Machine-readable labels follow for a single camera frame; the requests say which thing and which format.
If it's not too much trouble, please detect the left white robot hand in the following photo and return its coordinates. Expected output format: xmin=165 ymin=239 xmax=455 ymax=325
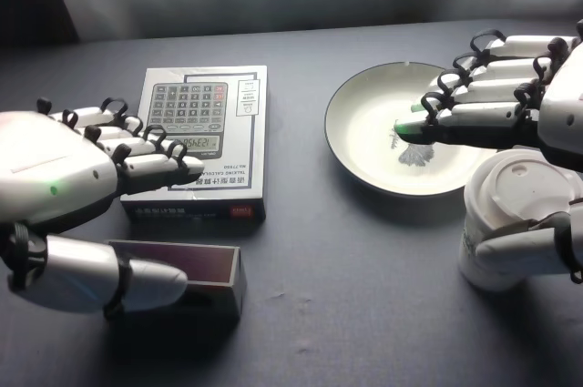
xmin=0 ymin=96 xmax=206 ymax=321

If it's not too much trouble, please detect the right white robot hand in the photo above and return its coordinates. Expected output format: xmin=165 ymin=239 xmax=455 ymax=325
xmin=394 ymin=17 xmax=583 ymax=286

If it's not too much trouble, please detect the white lidded paper cup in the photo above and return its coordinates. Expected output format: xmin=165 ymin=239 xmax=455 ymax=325
xmin=457 ymin=148 xmax=582 ymax=292

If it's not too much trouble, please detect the small grey box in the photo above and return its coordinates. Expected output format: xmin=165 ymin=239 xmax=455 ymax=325
xmin=107 ymin=239 xmax=248 ymax=322

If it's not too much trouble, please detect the white calculator box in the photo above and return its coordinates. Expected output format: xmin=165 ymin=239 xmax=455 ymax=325
xmin=118 ymin=66 xmax=269 ymax=227

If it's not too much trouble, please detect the white bowl dark rim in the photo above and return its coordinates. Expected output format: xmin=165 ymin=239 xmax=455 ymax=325
xmin=323 ymin=61 xmax=502 ymax=199

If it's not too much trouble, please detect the grey table cloth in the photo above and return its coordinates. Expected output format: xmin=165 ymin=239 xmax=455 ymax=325
xmin=0 ymin=17 xmax=583 ymax=387

